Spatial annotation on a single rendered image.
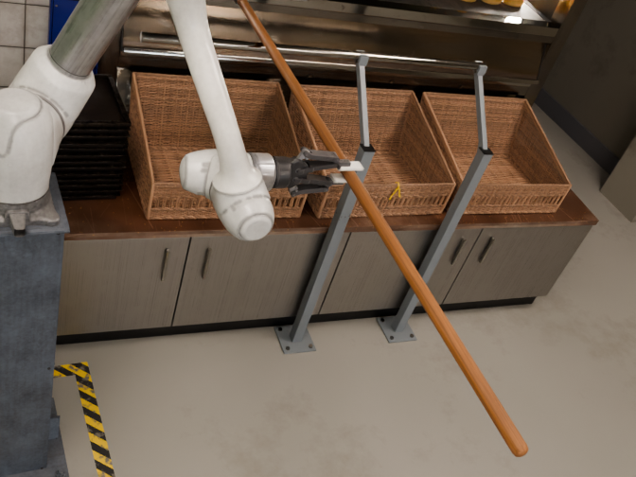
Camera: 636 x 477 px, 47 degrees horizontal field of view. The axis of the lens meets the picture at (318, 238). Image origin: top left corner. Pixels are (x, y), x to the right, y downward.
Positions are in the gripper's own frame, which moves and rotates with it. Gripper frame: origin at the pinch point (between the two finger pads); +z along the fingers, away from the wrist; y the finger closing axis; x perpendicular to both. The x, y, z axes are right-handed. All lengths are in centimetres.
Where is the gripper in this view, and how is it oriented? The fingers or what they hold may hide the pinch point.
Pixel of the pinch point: (346, 171)
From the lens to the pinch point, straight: 180.9
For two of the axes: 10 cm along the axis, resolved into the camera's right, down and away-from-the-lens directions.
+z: 8.9, -0.4, 4.5
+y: -2.7, 7.4, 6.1
